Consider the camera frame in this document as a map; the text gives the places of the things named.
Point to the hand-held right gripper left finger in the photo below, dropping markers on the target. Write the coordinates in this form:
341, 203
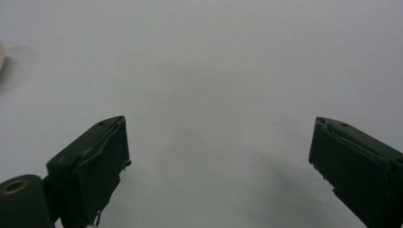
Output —
92, 164

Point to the cream round object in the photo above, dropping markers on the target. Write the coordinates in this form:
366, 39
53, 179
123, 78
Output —
1, 58

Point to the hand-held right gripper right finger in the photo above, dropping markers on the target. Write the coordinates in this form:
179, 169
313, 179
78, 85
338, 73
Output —
358, 167

